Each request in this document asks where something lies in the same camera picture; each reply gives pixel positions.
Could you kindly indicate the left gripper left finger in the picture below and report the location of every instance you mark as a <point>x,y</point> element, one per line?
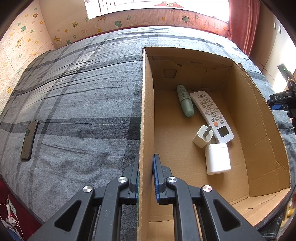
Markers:
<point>93,213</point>

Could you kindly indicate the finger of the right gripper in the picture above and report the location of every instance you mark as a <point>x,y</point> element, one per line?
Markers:
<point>283,107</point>
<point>284,97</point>

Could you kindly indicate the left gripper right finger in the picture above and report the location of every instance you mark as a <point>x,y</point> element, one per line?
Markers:
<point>200,213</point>

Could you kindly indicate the large white charger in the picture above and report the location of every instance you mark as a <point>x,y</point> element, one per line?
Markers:
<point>217,158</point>

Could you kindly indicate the white remote control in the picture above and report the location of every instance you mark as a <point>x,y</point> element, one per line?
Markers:
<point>213,116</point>

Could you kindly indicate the brown cardboard box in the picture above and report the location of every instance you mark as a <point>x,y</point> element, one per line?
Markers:
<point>259,179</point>

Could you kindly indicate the small white plug adapter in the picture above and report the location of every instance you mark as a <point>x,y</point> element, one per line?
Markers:
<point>203,136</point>

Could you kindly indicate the teal cosmetic tube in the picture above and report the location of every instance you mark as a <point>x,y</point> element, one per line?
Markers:
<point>185,101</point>

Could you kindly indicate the beige wardrobe cabinet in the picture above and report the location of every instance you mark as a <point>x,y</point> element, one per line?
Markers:
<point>272,46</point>

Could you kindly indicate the black smartphone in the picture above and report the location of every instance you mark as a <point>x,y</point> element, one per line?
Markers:
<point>29,140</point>

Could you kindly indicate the red curtain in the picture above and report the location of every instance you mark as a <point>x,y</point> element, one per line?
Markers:
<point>242,23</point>

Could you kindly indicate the grey plaid bed blanket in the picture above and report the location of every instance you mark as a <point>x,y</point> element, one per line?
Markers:
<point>87,97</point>

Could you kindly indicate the window with bars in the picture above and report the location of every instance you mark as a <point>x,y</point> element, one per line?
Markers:
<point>214,8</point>

